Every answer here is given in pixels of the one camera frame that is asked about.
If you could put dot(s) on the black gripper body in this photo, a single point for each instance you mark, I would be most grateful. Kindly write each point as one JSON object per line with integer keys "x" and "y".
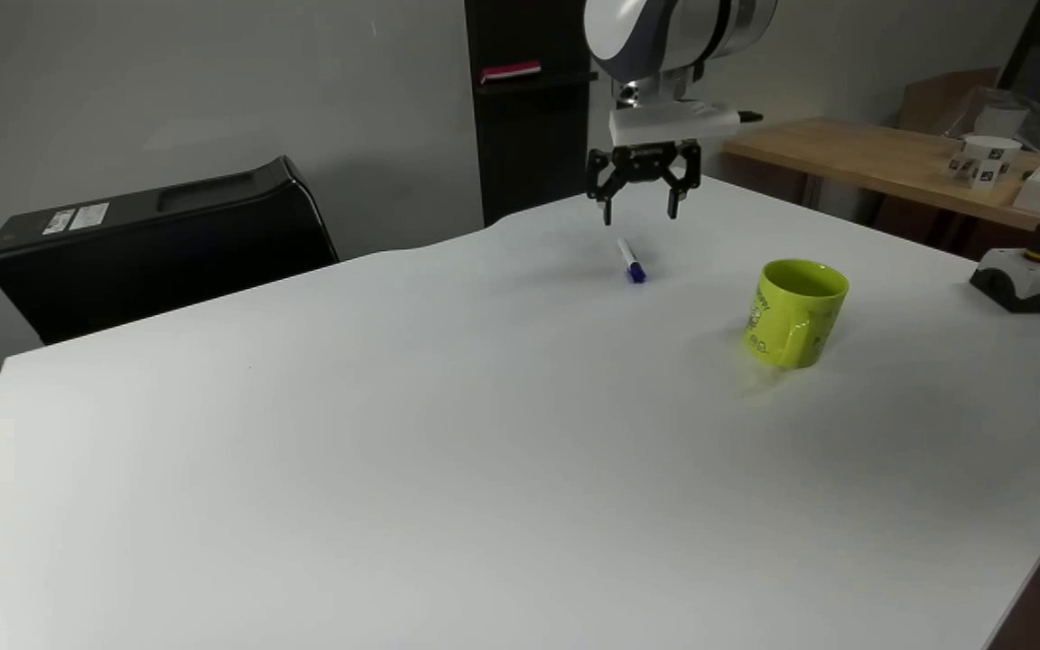
{"x": 652, "y": 154}

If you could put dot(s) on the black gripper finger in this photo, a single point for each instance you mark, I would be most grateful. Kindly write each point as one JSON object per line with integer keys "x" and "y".
{"x": 685, "y": 166}
{"x": 609, "y": 175}

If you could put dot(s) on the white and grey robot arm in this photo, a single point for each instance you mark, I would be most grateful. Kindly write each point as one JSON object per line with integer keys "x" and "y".
{"x": 677, "y": 37}

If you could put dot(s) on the tall black cabinet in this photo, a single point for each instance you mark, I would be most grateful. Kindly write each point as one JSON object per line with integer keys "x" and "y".
{"x": 528, "y": 131}

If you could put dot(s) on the pink flat item on shelf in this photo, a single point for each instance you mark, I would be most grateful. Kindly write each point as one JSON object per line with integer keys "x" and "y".
{"x": 509, "y": 70}

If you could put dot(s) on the wooden side table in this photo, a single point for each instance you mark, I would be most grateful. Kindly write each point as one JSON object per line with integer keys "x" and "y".
{"x": 857, "y": 158}

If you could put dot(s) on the light green mug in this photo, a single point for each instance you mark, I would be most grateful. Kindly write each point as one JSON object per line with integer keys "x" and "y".
{"x": 792, "y": 311}

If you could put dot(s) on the brown cardboard box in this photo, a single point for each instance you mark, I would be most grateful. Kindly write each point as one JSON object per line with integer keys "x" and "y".
{"x": 951, "y": 102}

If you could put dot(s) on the small white printed box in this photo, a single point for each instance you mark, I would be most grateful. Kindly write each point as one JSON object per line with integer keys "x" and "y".
{"x": 984, "y": 160}

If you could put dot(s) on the black and white desk device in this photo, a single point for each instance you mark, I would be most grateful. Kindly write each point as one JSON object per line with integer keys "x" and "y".
{"x": 1029, "y": 277}

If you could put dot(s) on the black computer tower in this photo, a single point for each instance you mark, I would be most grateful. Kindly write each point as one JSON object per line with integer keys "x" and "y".
{"x": 160, "y": 247}

